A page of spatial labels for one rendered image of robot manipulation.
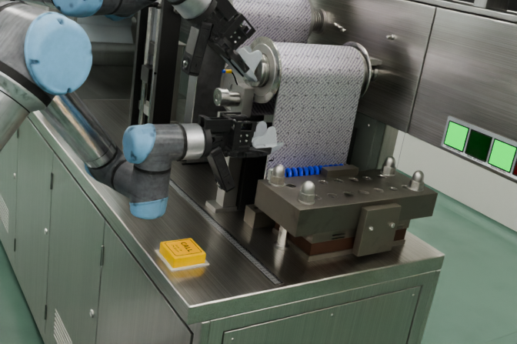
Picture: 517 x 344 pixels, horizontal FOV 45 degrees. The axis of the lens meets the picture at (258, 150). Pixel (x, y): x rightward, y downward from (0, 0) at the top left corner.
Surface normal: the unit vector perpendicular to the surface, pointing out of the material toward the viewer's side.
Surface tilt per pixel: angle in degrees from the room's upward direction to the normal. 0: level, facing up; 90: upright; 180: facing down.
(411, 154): 90
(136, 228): 0
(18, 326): 0
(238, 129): 90
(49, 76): 84
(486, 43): 90
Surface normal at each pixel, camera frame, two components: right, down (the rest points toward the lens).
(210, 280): 0.15, -0.94
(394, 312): 0.52, 0.34
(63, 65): 0.81, 0.20
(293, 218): -0.84, 0.05
